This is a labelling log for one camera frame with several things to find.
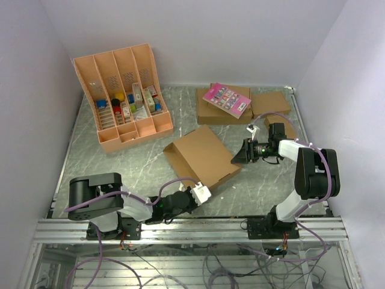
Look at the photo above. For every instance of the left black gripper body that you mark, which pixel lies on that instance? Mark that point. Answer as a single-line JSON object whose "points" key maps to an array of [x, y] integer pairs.
{"points": [[192, 205]]}

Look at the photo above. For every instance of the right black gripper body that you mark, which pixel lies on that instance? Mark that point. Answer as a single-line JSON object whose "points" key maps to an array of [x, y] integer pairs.
{"points": [[253, 147]]}

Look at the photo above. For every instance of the large cardboard box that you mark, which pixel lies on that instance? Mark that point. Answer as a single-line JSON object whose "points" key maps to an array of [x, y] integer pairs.
{"points": [[202, 156]]}

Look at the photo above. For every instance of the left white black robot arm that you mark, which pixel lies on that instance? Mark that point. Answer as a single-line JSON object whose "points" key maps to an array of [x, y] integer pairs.
{"points": [[113, 211]]}

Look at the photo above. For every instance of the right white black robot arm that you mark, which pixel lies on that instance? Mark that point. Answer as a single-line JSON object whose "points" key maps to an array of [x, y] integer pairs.
{"points": [[316, 180]]}

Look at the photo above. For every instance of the small folded cardboard box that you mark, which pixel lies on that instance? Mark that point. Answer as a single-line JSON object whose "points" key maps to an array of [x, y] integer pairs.
{"points": [[290, 130]]}

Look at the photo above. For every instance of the folded cardboard box middle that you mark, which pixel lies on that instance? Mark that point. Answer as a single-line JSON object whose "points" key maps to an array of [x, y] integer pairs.
{"points": [[269, 102]]}

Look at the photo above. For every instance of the folded cardboard box under book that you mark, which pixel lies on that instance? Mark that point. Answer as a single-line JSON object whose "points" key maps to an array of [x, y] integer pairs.
{"points": [[208, 114]]}

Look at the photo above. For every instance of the pink paperback book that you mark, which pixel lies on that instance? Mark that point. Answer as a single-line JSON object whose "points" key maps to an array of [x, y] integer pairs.
{"points": [[227, 99]]}

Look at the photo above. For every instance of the green white small carton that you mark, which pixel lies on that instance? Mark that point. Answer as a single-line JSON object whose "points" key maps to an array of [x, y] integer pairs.
{"points": [[148, 97]]}

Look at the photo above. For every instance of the peach plastic file organizer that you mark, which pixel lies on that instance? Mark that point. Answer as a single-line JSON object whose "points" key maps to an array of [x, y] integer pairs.
{"points": [[113, 83]]}

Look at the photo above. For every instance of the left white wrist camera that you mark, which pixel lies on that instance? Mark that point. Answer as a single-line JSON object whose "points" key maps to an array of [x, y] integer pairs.
{"points": [[200, 193]]}

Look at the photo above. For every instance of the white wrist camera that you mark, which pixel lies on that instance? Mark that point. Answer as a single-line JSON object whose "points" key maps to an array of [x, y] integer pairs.
{"points": [[200, 193], [254, 131]]}

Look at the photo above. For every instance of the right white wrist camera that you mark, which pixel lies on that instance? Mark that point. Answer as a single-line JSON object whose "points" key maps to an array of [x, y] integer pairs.
{"points": [[254, 131]]}

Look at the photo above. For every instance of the aluminium mounting rail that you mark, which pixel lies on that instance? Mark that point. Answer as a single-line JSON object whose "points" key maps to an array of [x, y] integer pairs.
{"points": [[184, 231]]}

